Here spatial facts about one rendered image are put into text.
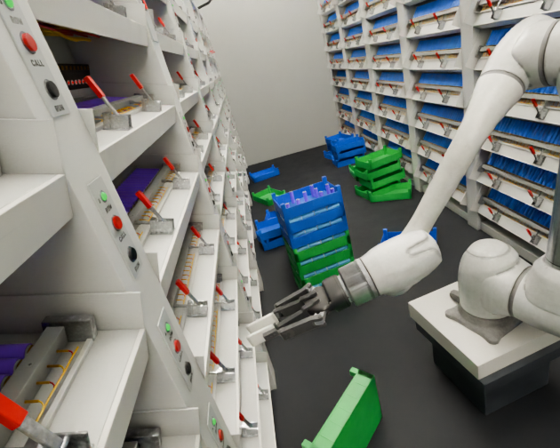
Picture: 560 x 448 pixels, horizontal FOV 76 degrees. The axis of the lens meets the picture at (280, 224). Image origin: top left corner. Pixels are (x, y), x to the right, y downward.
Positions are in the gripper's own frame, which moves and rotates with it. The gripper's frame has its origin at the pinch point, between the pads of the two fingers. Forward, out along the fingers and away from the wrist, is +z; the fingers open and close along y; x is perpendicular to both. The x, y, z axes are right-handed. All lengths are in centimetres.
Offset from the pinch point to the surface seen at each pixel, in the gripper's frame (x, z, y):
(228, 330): -6.9, 13.3, 15.6
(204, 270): 11.9, 8.8, 16.0
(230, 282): -7.1, 12.9, 39.7
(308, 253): -41, -11, 92
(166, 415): 16.2, 7.9, -28.7
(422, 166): -70, -108, 180
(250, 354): -25.1, 16.2, 24.7
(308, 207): -19, -21, 93
